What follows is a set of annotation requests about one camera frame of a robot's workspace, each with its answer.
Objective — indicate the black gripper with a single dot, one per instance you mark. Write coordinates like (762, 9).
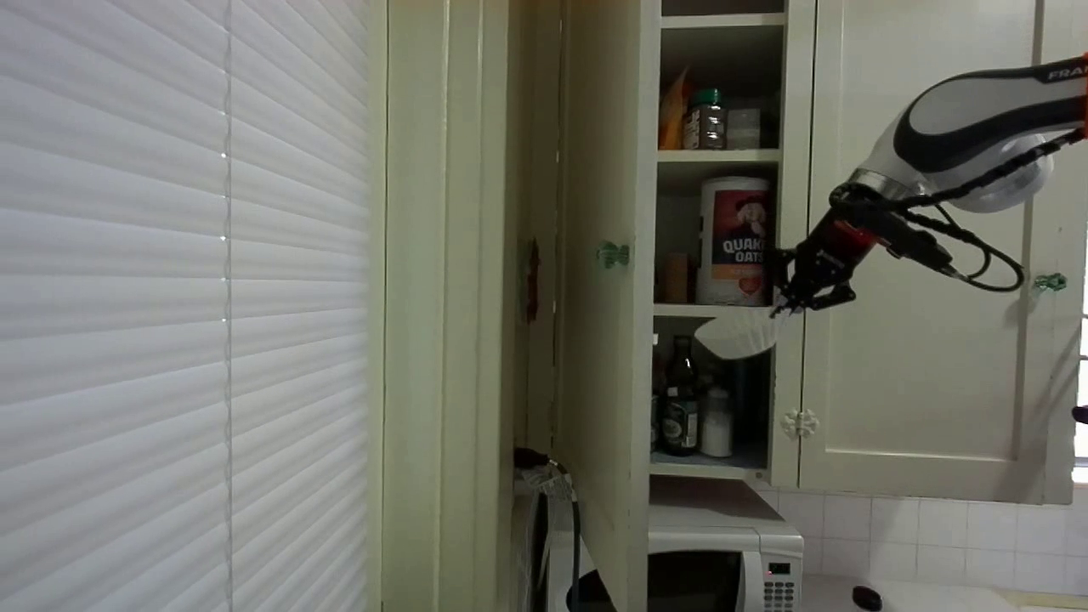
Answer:
(820, 266)

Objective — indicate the white cupcake liners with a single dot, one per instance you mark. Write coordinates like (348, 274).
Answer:
(740, 338)

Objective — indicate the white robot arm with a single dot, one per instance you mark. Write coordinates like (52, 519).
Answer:
(973, 140)

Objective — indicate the closed cream cabinet door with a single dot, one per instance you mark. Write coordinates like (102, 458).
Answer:
(926, 385)

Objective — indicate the open cream cabinet door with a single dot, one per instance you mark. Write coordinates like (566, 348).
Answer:
(608, 282)

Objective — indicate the Quaker oats canister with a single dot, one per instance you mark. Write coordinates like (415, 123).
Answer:
(731, 243)

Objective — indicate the white salt shaker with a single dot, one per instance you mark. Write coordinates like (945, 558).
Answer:
(720, 423)

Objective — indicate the dark glass bottle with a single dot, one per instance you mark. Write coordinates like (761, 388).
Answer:
(682, 406)

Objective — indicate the clear spice jar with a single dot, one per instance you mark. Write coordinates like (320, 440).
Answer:
(711, 123)

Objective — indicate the orange snack bag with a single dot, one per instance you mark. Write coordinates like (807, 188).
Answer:
(675, 110)

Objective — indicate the white microwave oven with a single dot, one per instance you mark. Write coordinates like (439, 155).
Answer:
(716, 546)

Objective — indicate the white window blind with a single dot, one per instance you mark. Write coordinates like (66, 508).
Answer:
(188, 213)

